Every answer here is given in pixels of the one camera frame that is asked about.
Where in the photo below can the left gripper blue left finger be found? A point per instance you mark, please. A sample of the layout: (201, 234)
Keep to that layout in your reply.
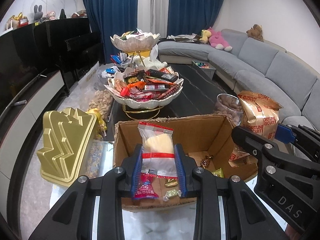
(71, 217)

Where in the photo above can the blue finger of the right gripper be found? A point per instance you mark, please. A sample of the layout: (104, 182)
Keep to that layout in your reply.
(252, 142)
(302, 137)

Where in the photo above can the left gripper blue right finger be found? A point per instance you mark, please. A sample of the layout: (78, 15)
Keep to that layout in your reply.
(224, 206)

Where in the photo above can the orange fortune biscuit packet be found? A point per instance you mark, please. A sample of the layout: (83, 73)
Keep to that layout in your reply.
(261, 116)

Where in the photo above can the clear red-trim biscuit packet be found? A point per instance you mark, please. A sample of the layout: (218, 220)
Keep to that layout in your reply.
(158, 158)

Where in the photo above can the green wrapped candy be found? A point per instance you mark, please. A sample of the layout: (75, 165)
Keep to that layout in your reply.
(218, 173)

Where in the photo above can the clear jar of nuts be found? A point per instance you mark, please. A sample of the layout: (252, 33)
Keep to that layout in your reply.
(230, 106)

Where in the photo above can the red gold wrapped candy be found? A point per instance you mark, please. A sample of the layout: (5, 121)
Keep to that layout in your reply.
(205, 163)

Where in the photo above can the brown cardboard box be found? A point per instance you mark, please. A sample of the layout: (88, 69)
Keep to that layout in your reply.
(194, 137)

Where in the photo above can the grey sectional sofa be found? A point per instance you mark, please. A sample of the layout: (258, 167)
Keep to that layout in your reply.
(261, 67)

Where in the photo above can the red snack packet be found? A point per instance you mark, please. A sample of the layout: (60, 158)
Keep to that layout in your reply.
(145, 189)

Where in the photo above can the gold wrapped candy in box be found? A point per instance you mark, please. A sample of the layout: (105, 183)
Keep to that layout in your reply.
(171, 182)

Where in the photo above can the gold lid candy container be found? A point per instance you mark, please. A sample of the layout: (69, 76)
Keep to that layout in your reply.
(67, 139)

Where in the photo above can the grey toy bin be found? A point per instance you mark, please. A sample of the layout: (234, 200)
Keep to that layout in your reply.
(206, 67)

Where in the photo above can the brown plush toy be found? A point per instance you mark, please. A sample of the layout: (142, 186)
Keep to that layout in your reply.
(256, 32)

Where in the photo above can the pink plush toy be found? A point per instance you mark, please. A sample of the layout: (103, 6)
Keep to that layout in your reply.
(217, 41)

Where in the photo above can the bag of peanuts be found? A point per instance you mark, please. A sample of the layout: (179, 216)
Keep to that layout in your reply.
(102, 100)

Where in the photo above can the yellow plush toy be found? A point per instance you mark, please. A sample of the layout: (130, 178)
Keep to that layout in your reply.
(205, 35)

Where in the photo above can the two-tier white snack stand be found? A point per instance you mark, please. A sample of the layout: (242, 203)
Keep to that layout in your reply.
(141, 83)

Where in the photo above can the blue curtain right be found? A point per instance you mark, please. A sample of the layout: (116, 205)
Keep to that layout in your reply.
(192, 16)

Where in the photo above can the blue curtain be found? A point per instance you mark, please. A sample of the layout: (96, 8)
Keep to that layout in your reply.
(110, 17)
(192, 16)

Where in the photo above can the black television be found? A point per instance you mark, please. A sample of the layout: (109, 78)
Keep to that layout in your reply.
(25, 53)

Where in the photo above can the white sheer curtain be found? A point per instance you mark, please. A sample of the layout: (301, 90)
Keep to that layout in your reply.
(152, 16)

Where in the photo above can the grey bunny plush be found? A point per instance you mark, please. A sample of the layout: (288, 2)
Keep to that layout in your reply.
(38, 13)

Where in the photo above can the blue curtain left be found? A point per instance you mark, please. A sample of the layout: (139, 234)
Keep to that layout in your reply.
(110, 17)

